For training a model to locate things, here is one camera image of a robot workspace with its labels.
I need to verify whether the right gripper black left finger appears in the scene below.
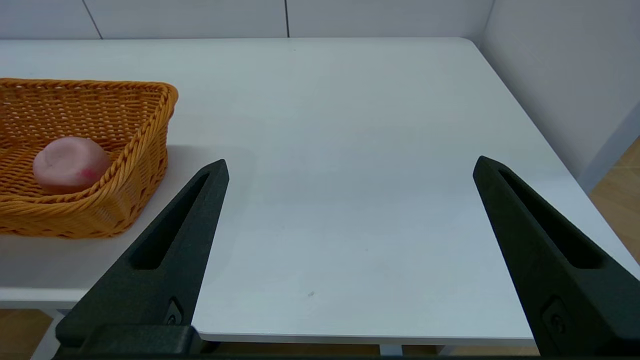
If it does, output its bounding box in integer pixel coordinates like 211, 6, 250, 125
55, 159, 230, 352

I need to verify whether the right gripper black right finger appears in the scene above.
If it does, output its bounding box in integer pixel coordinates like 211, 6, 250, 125
472, 155, 640, 358

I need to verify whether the brown woven wicker basket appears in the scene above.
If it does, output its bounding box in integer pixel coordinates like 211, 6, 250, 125
0, 77, 179, 239

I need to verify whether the pink peach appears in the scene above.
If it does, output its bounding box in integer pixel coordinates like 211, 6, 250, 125
32, 136, 112, 196

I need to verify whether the white table leg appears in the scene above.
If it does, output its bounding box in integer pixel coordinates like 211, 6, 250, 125
30, 309, 71, 360

